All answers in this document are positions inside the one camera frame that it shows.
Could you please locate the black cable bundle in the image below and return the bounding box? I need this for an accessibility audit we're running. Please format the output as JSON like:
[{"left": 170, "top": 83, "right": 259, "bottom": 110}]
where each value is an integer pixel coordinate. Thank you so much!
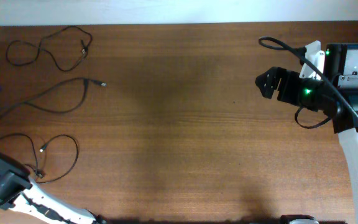
[{"left": 0, "top": 133, "right": 80, "bottom": 184}]

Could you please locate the separated black usb cable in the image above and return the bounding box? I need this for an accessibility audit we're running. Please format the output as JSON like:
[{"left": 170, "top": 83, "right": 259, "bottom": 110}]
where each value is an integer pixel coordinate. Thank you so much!
[
  {"left": 5, "top": 25, "right": 93, "bottom": 73},
  {"left": 0, "top": 77, "right": 107, "bottom": 125}
]

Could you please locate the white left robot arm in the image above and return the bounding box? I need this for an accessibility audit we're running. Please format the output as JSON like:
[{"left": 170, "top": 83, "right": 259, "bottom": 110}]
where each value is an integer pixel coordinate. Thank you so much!
[{"left": 0, "top": 134, "right": 108, "bottom": 223}]

